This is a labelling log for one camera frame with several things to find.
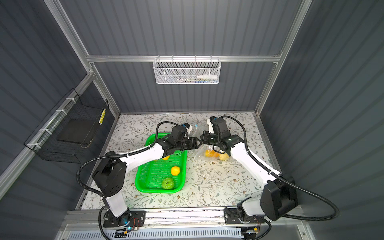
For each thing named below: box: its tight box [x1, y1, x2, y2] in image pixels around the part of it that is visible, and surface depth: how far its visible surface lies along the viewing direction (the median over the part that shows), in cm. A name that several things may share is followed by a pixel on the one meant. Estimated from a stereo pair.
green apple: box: [162, 177, 175, 190], surface depth 80 cm
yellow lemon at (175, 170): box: [171, 166, 181, 176], surface depth 88 cm
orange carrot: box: [205, 150, 220, 158], surface depth 86 cm
